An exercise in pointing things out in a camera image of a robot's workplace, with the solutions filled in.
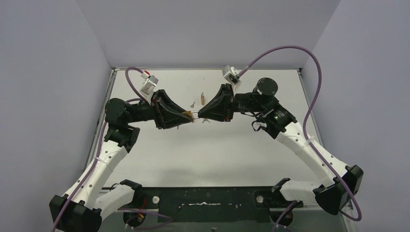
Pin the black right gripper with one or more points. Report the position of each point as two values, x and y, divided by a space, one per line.
221 108

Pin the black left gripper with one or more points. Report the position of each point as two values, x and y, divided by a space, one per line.
156 108

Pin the small brass padlock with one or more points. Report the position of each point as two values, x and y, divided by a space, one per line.
191 115

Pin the large brass padlock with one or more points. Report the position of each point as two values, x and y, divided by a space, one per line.
202 99

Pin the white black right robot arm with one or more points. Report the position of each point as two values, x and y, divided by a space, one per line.
336 179

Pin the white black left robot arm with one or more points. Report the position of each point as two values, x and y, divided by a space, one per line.
81 208

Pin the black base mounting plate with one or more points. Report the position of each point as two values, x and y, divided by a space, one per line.
213 204

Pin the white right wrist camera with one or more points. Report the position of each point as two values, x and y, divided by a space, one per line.
231 75

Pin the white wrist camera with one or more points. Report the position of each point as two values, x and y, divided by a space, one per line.
149 84
231 75

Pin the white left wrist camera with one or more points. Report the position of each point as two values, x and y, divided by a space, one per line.
149 84

